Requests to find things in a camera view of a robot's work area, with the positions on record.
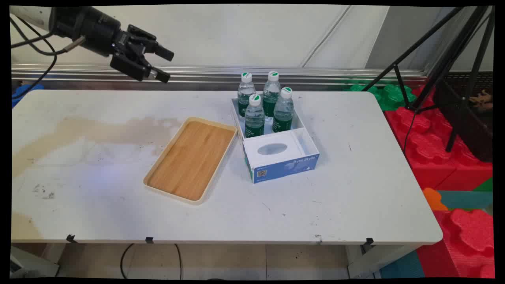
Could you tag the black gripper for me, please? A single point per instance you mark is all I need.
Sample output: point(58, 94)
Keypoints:
point(88, 27)

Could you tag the green label water bottle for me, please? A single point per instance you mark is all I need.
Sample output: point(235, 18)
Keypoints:
point(254, 118)
point(283, 114)
point(271, 94)
point(245, 94)

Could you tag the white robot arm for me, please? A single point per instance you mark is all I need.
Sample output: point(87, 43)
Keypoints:
point(31, 15)

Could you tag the bamboo tray with cream rim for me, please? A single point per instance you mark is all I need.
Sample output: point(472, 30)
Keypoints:
point(191, 159)

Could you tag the blue foam block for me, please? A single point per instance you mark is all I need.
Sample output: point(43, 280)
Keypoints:
point(21, 94)

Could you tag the white blue cardboard box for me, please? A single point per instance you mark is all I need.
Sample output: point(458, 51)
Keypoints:
point(282, 163)

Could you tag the white table leg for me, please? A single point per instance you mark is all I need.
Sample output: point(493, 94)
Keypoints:
point(33, 262)
point(375, 260)

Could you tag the green foam block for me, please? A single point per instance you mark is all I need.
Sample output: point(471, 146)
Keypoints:
point(394, 94)

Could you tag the black tripod stand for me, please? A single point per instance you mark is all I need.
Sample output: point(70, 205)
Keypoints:
point(447, 67)

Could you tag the large red foam block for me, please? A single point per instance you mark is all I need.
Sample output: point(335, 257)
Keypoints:
point(432, 154)

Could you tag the orange foam piece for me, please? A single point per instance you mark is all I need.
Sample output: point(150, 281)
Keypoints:
point(433, 199)

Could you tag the black mesh basket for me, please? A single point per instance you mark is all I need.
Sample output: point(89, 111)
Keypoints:
point(469, 126)

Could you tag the blue floor mat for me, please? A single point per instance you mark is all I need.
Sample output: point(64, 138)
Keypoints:
point(402, 266)

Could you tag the brown toy figure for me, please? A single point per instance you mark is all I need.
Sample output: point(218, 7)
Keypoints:
point(482, 99)

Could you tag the teal foam mat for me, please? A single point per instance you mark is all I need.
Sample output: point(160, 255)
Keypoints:
point(467, 199)

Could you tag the red foam puzzle piece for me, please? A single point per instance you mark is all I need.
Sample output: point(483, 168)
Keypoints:
point(465, 240)

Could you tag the aluminium wall rail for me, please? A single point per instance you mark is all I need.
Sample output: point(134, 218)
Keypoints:
point(221, 75)

